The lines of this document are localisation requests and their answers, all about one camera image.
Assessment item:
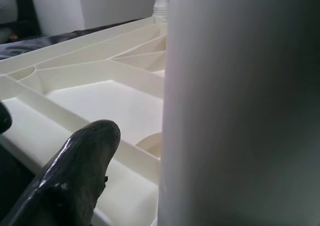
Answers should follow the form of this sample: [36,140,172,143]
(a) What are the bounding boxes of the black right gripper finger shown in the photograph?
[0,119,122,226]

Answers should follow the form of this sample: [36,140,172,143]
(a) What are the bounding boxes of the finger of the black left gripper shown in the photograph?
[0,99,13,134]

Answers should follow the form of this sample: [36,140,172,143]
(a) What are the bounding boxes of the white plastic table top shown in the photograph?
[0,15,168,226]

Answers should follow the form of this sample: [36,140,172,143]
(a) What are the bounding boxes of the white plastic table leg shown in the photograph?
[157,0,320,226]
[152,0,170,24]

